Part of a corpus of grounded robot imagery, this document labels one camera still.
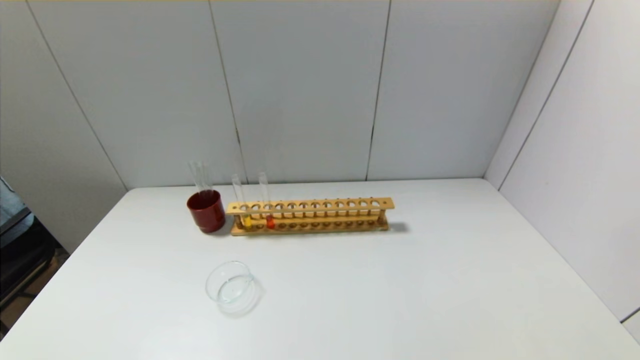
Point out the test tube with red pigment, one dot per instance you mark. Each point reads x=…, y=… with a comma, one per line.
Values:
x=270, y=221

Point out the test tube with yellow pigment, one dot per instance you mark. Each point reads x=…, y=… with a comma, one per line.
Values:
x=246, y=220

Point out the wooden test tube rack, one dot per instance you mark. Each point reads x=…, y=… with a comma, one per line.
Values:
x=310, y=205

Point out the dark red cup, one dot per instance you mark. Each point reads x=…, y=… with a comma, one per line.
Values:
x=206, y=212

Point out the clear glass beaker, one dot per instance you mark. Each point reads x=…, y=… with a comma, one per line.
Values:
x=232, y=289

